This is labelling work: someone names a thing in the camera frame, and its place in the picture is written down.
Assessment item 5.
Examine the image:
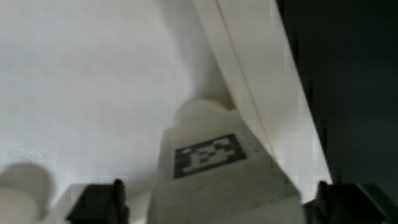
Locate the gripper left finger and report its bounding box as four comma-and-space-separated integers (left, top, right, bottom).
66, 180, 130, 224

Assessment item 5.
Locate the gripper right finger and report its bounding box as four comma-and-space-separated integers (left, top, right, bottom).
304, 181, 398, 224

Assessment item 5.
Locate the white leg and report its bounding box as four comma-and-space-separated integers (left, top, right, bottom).
148, 99, 306, 224

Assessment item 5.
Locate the white square tabletop tray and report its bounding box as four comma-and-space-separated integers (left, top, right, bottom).
0, 0, 331, 224

